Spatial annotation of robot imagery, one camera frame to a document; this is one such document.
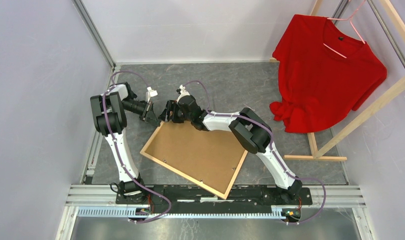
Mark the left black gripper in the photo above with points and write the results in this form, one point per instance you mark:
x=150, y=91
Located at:
x=149, y=115

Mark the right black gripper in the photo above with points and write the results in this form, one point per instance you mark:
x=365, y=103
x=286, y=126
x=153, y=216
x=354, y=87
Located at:
x=171, y=106

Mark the brown backing board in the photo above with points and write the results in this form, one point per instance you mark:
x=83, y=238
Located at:
x=195, y=155

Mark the wooden picture frame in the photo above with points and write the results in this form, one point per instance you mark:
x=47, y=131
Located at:
x=189, y=185

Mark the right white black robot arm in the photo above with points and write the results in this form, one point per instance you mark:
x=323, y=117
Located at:
x=253, y=133

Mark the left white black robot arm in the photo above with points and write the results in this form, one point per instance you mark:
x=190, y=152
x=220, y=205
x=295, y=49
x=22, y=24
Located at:
x=109, y=117

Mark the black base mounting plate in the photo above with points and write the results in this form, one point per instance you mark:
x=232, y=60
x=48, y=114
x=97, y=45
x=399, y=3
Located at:
x=192, y=199

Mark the red t-shirt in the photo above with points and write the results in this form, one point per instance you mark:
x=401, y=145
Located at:
x=323, y=75

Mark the wooden clothes rack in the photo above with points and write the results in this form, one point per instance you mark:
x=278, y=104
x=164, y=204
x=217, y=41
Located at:
x=318, y=154

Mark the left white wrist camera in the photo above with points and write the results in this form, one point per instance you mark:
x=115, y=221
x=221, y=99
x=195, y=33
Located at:
x=150, y=93

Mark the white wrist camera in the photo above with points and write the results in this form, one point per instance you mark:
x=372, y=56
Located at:
x=150, y=93
x=182, y=92

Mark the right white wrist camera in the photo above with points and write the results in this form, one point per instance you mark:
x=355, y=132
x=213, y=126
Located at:
x=182, y=92

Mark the aluminium rail frame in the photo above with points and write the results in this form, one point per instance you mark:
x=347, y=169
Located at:
x=338, y=212

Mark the metal corner post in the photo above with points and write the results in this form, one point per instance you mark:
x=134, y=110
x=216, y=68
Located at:
x=85, y=16

